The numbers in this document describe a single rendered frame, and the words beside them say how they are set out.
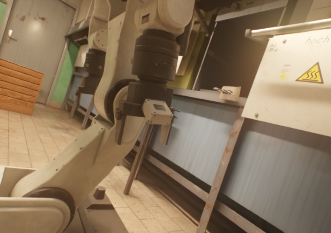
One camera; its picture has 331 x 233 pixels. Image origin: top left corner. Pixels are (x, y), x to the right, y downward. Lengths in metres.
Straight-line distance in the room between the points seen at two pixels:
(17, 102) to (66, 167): 2.85
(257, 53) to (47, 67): 4.09
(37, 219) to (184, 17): 0.53
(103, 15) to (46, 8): 4.35
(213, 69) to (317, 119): 0.89
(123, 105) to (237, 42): 1.54
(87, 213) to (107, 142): 0.37
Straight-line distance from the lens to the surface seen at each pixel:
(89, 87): 0.81
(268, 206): 1.19
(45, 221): 0.60
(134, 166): 1.48
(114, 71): 0.57
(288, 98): 1.01
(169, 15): 0.39
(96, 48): 0.81
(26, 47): 5.02
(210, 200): 1.29
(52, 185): 0.61
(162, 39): 0.39
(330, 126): 0.94
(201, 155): 1.41
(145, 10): 0.44
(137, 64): 0.40
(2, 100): 3.40
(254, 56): 2.06
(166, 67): 0.39
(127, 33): 0.59
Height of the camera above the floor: 0.61
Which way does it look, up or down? 1 degrees down
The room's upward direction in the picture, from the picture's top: 19 degrees clockwise
